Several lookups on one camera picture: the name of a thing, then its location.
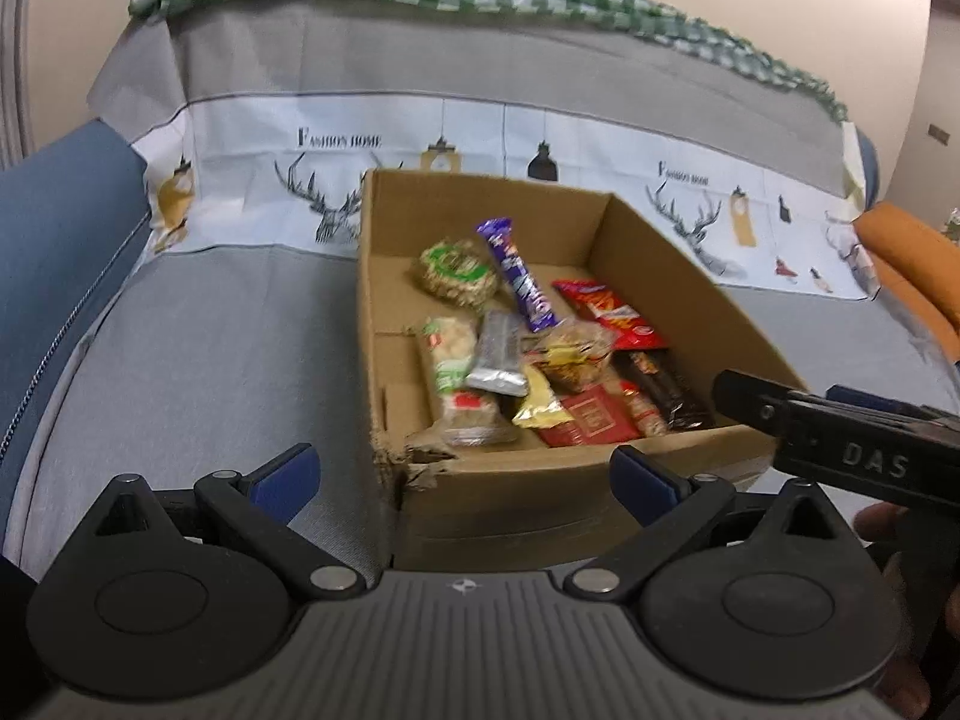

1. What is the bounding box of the large red snack packet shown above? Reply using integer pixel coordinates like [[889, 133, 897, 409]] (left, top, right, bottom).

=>
[[553, 279, 670, 352]]

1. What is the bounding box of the round puffed rice cake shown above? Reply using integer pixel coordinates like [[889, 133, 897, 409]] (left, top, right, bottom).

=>
[[411, 238, 500, 310]]

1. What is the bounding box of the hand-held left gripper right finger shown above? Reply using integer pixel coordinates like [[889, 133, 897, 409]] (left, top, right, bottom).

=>
[[562, 445, 860, 602]]

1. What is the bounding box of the small orange snack bar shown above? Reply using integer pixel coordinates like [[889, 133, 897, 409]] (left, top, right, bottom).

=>
[[616, 381, 670, 437]]

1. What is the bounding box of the grey curtain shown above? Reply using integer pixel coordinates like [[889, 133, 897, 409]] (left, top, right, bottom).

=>
[[0, 0, 38, 166]]

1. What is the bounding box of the white green cracker packet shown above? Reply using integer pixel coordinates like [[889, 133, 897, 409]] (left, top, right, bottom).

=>
[[416, 315, 520, 449]]

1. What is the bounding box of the blue sofa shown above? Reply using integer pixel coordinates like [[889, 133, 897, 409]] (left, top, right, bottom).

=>
[[0, 120, 880, 586]]

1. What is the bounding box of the purple snack packet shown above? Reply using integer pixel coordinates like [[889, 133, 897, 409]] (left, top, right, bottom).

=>
[[475, 217, 562, 334]]

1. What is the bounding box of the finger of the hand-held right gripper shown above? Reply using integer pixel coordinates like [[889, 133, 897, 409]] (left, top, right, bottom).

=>
[[711, 367, 811, 440], [825, 384, 960, 425]]

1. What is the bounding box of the clear nut snack packet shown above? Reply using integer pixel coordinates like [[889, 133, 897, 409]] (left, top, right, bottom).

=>
[[529, 317, 617, 393]]

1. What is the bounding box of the silver snack packet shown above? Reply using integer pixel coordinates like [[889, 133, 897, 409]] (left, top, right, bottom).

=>
[[465, 309, 530, 398]]

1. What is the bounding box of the black snack bar packet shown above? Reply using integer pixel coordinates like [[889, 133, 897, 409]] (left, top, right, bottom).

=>
[[626, 349, 715, 430]]

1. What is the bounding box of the orange cushion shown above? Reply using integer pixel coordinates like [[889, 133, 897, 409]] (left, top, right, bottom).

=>
[[855, 202, 960, 361]]

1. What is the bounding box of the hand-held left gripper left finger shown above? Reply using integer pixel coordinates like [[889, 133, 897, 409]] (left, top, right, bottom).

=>
[[71, 442, 368, 602]]

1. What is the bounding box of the yellow snack packet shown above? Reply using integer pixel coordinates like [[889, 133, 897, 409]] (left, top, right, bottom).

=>
[[512, 364, 575, 430]]

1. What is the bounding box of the brown cardboard box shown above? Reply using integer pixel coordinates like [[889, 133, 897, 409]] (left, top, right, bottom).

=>
[[356, 167, 811, 575]]

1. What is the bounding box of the black metal chain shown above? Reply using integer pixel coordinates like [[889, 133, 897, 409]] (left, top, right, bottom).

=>
[[0, 214, 147, 451]]

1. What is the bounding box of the person's right hand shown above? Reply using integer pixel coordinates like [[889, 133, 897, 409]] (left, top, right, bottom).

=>
[[855, 501, 960, 719]]

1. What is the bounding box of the red square packet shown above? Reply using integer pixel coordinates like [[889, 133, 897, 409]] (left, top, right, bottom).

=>
[[536, 382, 647, 449]]

